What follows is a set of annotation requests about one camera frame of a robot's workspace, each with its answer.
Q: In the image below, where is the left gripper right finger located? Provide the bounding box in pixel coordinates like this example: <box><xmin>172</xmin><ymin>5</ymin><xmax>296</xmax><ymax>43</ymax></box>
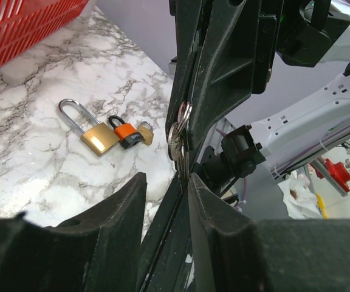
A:
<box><xmin>188</xmin><ymin>174</ymin><xmax>350</xmax><ymax>291</ymax></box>

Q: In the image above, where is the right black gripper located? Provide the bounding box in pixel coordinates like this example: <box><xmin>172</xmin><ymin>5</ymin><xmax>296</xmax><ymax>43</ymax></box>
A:
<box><xmin>165</xmin><ymin>0</ymin><xmax>284</xmax><ymax>150</ymax></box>

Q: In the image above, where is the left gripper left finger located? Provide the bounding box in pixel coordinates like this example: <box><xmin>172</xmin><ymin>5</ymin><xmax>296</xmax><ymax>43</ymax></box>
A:
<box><xmin>0</xmin><ymin>173</ymin><xmax>147</xmax><ymax>291</ymax></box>

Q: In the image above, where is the small silver key pair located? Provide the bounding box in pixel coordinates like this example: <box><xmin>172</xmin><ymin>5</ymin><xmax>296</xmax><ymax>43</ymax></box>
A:
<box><xmin>168</xmin><ymin>101</ymin><xmax>192</xmax><ymax>181</ymax></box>

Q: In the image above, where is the large brass padlock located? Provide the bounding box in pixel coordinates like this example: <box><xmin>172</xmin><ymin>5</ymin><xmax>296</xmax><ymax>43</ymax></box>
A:
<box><xmin>58</xmin><ymin>99</ymin><xmax>120</xmax><ymax>156</ymax></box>

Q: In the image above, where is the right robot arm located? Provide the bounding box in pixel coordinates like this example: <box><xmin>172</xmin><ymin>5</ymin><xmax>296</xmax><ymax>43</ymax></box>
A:
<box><xmin>166</xmin><ymin>1</ymin><xmax>350</xmax><ymax>193</ymax></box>

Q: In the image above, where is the small brass padlock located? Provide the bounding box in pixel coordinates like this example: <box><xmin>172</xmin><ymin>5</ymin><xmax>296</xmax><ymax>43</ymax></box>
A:
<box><xmin>137</xmin><ymin>121</ymin><xmax>154</xmax><ymax>145</ymax></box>

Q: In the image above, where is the orange black padlock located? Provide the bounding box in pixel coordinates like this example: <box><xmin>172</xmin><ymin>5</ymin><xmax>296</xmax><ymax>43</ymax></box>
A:
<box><xmin>108</xmin><ymin>115</ymin><xmax>143</xmax><ymax>149</ymax></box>

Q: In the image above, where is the red plastic basket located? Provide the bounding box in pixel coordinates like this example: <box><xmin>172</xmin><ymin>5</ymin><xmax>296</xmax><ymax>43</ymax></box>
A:
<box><xmin>0</xmin><ymin>0</ymin><xmax>88</xmax><ymax>67</ymax></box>

